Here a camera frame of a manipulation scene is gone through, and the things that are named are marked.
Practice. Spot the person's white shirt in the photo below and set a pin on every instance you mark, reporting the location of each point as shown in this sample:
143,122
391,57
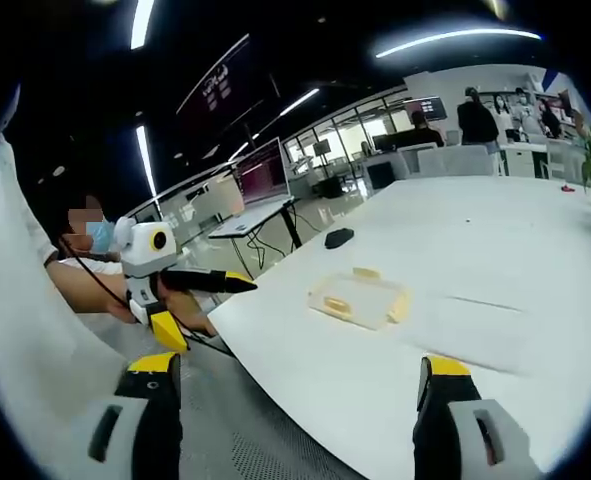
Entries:
25,300

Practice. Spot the blue face mask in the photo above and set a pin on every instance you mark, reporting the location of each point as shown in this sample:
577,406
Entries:
100,236

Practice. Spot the long ceiling light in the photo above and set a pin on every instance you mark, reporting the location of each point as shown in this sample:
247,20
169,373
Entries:
300,101
455,40
141,22
146,160

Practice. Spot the grey mesh fabric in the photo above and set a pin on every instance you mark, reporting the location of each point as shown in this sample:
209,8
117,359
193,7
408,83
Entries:
235,430

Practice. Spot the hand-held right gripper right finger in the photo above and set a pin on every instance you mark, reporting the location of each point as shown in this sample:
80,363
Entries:
455,440

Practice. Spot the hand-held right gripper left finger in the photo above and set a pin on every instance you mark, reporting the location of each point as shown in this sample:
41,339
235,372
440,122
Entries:
125,440

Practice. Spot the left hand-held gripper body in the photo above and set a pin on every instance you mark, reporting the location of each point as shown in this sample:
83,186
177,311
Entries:
142,257

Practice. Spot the dark hanging ceiling screen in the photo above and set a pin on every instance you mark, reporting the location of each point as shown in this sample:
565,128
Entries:
217,75

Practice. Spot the white cabinet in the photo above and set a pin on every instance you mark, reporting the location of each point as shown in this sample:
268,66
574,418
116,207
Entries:
522,160

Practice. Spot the white desk with black legs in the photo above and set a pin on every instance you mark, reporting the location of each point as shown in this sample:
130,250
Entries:
250,220

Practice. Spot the person's left hand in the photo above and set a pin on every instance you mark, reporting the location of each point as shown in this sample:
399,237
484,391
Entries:
190,310

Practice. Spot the large computer monitor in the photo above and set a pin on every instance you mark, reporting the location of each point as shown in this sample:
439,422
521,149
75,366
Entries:
264,172

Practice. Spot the wall screen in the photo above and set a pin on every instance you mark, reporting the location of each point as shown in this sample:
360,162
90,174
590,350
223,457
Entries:
427,107

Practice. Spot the small red object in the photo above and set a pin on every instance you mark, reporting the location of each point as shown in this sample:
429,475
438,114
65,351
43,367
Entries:
568,189

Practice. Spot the black oval object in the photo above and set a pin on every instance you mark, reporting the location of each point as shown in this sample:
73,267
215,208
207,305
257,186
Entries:
339,238

